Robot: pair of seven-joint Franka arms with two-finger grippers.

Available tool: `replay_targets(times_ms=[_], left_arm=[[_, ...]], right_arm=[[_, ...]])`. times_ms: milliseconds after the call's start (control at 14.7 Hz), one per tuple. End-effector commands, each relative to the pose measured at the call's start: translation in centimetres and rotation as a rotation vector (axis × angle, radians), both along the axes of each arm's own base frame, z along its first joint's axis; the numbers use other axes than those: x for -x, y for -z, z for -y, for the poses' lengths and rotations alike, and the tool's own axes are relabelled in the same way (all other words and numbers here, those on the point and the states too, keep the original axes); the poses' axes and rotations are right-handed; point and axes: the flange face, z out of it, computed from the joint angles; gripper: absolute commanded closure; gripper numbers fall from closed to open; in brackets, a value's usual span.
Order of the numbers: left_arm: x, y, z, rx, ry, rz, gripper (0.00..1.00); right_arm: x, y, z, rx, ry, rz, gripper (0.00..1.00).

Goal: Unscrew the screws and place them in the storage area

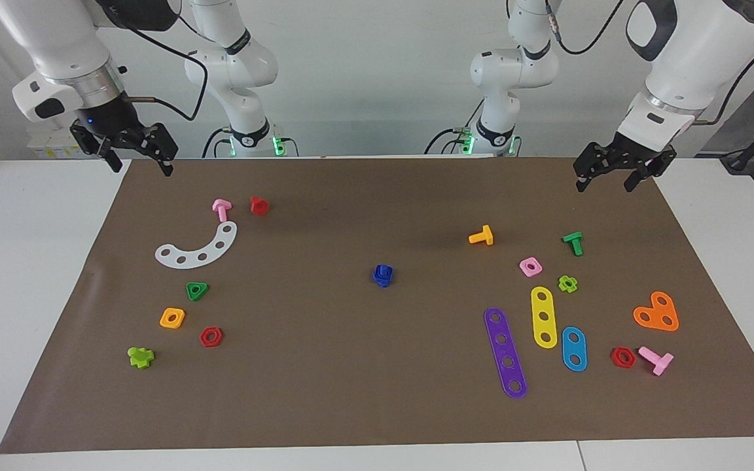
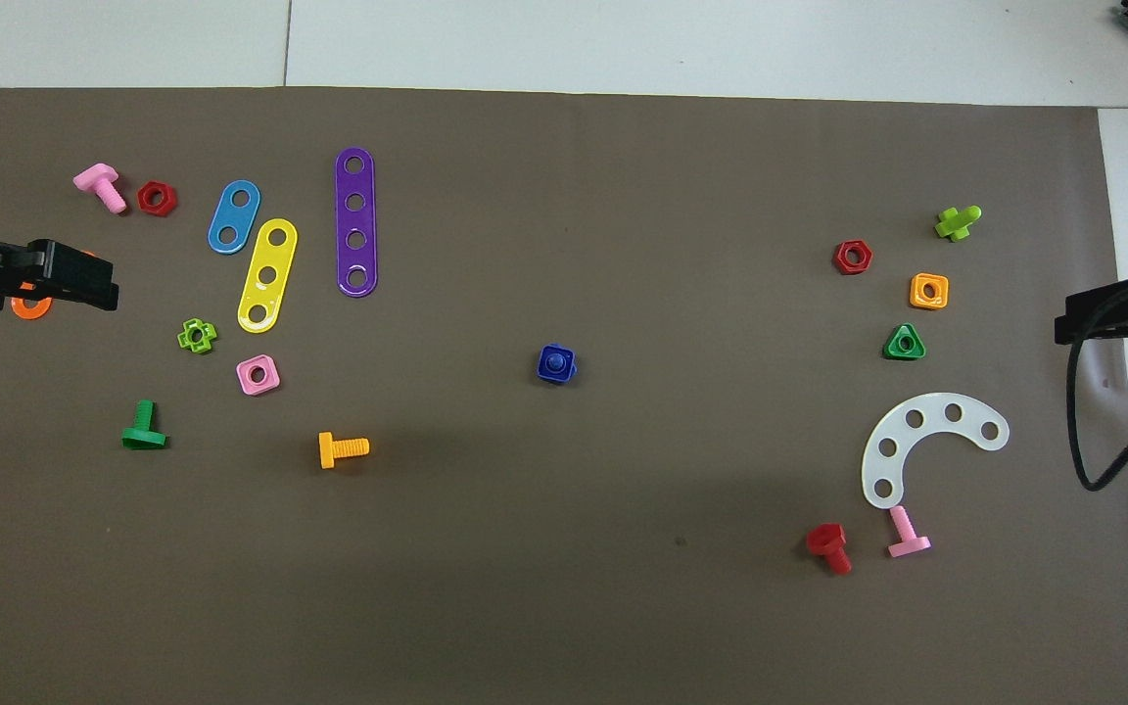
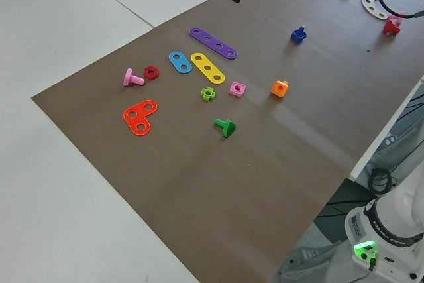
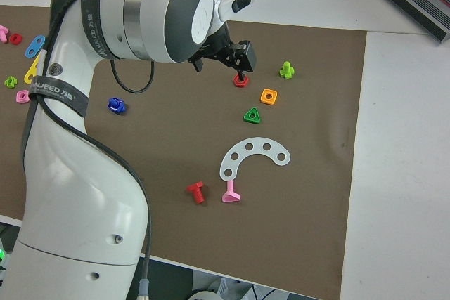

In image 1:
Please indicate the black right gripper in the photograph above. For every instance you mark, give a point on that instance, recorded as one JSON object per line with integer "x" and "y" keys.
{"x": 118, "y": 127}

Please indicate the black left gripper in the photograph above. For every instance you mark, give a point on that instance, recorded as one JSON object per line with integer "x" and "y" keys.
{"x": 619, "y": 157}

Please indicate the blue square plastic nut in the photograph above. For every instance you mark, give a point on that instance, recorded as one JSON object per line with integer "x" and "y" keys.
{"x": 384, "y": 270}

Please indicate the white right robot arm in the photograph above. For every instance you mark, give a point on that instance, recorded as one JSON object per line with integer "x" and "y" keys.
{"x": 63, "y": 39}

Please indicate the dark green plastic screw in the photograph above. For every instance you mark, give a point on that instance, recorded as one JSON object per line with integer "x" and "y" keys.
{"x": 574, "y": 243}

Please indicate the pink plastic screw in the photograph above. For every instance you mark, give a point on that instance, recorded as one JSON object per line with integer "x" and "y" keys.
{"x": 656, "y": 360}
{"x": 221, "y": 209}

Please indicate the white box with labels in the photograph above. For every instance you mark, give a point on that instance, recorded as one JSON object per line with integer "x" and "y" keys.
{"x": 46, "y": 145}

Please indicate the white curved perforated strip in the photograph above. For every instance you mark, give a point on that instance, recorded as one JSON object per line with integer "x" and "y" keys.
{"x": 203, "y": 254}

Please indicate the lime green flower nut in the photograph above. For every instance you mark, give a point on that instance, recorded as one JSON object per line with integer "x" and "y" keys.
{"x": 567, "y": 283}

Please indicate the pink square plastic nut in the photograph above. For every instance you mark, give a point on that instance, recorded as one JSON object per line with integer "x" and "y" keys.
{"x": 530, "y": 266}

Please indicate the red plastic screw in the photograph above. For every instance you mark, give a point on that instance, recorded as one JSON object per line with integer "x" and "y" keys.
{"x": 259, "y": 206}

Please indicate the orange plastic screw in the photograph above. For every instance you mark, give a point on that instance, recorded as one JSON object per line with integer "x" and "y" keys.
{"x": 482, "y": 236}

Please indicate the green triangle plastic nut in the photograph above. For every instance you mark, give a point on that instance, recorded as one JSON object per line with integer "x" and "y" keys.
{"x": 196, "y": 291}

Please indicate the orange heart perforated plate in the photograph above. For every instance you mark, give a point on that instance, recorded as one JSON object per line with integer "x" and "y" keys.
{"x": 657, "y": 313}

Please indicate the yellow perforated strip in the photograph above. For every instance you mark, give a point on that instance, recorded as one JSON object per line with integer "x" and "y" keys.
{"x": 544, "y": 317}

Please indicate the orange square plastic nut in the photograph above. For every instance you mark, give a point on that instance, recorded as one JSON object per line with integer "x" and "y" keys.
{"x": 172, "y": 318}

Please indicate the blue perforated strip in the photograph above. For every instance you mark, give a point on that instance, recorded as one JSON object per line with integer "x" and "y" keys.
{"x": 574, "y": 348}

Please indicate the red hexagon plastic nut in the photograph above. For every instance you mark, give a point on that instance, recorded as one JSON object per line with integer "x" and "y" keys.
{"x": 623, "y": 357}
{"x": 211, "y": 337}

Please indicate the lime green cross piece left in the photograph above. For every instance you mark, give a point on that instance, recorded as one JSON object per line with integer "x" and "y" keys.
{"x": 141, "y": 357}

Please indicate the purple perforated strip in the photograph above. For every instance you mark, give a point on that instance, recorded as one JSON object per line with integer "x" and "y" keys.
{"x": 505, "y": 353}

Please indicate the brown table mat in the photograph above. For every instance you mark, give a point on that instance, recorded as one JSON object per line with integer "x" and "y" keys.
{"x": 364, "y": 366}

